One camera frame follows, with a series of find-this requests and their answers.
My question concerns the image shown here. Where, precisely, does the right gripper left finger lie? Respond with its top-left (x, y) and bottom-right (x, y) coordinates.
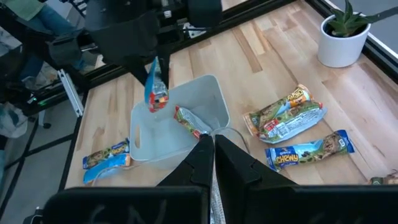
top-left (157, 134), bottom-right (216, 189)

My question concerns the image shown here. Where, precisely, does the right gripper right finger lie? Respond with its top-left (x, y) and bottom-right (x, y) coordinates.
top-left (214, 134), bottom-right (301, 224)

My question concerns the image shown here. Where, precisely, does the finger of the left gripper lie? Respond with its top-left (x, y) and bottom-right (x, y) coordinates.
top-left (126, 57), bottom-right (150, 86)
top-left (157, 46), bottom-right (172, 90)

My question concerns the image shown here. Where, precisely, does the blue Chewy granola bar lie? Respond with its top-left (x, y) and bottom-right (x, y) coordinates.
top-left (264, 129), bottom-right (356, 172)
top-left (368, 169), bottom-right (398, 186)

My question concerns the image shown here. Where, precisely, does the orange Chewy granola bar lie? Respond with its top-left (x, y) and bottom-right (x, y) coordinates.
top-left (243, 83), bottom-right (315, 136)
top-left (83, 152), bottom-right (132, 185)

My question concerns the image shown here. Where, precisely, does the clear plastic bin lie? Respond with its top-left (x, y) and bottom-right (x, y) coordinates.
top-left (91, 126), bottom-right (251, 224)

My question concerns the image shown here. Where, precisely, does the white plastic bin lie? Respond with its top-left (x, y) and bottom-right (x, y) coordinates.
top-left (129, 73), bottom-right (231, 162)

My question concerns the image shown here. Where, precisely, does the person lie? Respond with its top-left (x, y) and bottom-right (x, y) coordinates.
top-left (0, 0), bottom-right (86, 91)

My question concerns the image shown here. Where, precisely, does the succulent in white pot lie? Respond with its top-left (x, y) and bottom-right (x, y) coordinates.
top-left (317, 0), bottom-right (374, 68)

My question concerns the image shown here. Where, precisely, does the silver aluminium bracket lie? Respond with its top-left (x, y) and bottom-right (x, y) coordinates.
top-left (57, 68), bottom-right (85, 118)

